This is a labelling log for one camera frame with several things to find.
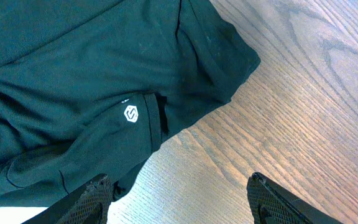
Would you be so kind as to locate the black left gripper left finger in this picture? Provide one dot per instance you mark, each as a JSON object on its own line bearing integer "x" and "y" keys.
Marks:
{"x": 88, "y": 204}

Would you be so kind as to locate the black t-shirt white logo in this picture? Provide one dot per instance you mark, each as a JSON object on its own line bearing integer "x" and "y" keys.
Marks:
{"x": 96, "y": 87}

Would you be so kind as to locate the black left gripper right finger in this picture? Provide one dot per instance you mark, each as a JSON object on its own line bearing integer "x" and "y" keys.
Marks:
{"x": 271, "y": 203}

